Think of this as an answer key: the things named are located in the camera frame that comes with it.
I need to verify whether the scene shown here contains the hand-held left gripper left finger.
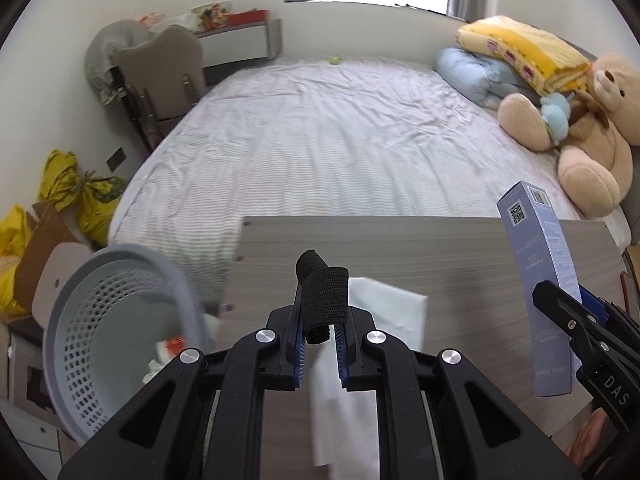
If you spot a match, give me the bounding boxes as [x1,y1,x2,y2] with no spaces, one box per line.
[57,285,308,480]

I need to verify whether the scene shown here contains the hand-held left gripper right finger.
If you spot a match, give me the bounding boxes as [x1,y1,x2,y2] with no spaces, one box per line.
[332,306,583,480]

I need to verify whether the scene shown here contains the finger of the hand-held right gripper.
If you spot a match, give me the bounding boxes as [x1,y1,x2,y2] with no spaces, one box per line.
[579,285,640,343]
[531,281,601,368]

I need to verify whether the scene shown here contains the purple cardboard box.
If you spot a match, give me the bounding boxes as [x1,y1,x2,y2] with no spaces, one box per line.
[496,180,584,399]

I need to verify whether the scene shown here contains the black elastic strap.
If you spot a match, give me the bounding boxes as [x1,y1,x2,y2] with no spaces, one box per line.
[295,249,350,345]

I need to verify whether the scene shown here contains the grey perforated plastic basket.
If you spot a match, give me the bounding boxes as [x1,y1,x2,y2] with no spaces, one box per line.
[42,244,217,446]

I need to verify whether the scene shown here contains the person's right hand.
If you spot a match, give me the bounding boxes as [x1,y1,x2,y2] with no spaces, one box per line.
[569,410,609,472]

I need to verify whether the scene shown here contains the white cloth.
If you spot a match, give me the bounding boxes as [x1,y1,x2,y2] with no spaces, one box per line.
[307,276,429,469]

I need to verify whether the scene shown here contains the large beige teddy bear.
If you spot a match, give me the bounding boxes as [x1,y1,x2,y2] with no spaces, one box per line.
[497,52,640,219]

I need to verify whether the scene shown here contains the small blue plush toy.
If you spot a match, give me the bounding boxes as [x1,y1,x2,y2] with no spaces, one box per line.
[539,92,572,141]

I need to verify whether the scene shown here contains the light blue pillow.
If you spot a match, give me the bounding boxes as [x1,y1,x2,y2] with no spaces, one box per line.
[434,48,544,109]

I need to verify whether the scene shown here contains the printed yellow tied bag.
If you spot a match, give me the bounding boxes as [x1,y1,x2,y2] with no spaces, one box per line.
[75,172,128,249]

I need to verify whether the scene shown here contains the beige round board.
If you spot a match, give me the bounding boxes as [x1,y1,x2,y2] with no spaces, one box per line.
[31,242,92,321]

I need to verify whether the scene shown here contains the folded yellow blanket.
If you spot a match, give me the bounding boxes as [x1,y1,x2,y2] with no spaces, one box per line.
[456,15,594,96]

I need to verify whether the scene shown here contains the white box with black mark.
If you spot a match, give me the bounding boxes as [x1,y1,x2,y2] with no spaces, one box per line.
[7,330,62,411]

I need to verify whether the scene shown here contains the white cabinet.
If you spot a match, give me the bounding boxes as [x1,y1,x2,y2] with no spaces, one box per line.
[0,400,67,467]

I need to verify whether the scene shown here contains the plain yellow plastic bag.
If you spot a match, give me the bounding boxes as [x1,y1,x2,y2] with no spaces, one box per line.
[40,149,81,211]

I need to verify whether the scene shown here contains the beige chair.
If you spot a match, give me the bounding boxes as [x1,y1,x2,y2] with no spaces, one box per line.
[111,25,210,133]

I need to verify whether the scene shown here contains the grey and white shelf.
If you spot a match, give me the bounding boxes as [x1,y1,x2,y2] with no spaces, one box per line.
[192,18,284,74]

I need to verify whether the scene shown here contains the red box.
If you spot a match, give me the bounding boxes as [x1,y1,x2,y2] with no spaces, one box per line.
[227,9,272,25]

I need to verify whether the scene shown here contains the colourful printed box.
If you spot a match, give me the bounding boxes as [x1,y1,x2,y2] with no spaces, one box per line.
[191,1,233,31]

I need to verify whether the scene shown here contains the grey garment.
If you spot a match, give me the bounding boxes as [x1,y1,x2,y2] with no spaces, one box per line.
[84,20,151,104]

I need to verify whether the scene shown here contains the black metal frame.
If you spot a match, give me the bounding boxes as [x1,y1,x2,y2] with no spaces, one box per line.
[117,67,162,154]

